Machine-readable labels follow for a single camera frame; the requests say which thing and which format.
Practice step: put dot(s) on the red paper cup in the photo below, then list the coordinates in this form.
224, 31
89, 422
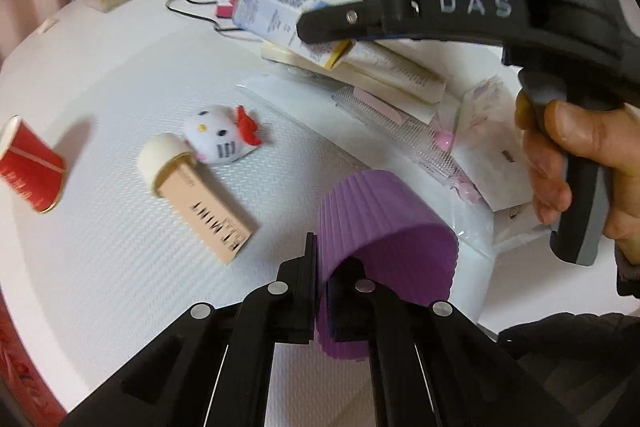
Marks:
30, 172

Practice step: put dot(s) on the purple silicone cup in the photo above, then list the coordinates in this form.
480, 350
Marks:
380, 217

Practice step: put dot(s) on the clear textured table mat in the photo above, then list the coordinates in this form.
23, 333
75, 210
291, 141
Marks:
125, 282

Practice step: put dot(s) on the white cat plush toy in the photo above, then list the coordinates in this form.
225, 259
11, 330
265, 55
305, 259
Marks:
217, 134

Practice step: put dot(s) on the person's right hand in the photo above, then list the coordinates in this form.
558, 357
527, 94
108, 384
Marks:
625, 167

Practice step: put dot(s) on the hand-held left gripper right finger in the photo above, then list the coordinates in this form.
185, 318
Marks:
345, 307

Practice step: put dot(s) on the person's dark jacket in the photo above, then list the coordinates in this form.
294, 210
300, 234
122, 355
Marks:
575, 367

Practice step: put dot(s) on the beige box with white cap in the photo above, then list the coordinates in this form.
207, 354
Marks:
200, 202

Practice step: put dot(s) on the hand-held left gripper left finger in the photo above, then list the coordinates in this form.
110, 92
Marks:
300, 297

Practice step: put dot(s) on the blue white carton box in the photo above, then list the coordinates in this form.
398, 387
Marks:
270, 17

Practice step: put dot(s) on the open book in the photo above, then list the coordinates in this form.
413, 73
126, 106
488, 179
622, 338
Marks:
395, 77

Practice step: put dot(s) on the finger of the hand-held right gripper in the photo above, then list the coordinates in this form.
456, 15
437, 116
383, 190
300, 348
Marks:
330, 24

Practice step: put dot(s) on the red printed blanket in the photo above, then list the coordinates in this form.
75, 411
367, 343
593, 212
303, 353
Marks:
22, 357

